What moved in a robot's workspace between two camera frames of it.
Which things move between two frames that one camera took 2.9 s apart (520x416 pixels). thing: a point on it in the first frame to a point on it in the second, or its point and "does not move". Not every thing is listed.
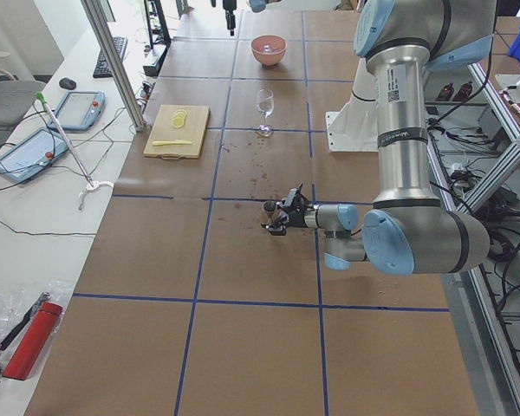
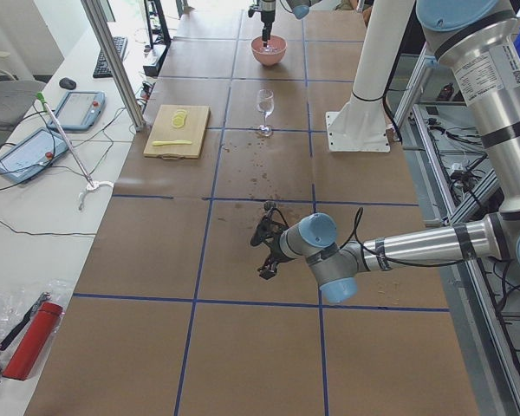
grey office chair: [6, 102] does not move
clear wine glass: [265, 105] does not move
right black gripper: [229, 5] to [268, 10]
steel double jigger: [269, 206] does not move
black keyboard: [101, 69] does not move
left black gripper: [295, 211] to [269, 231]
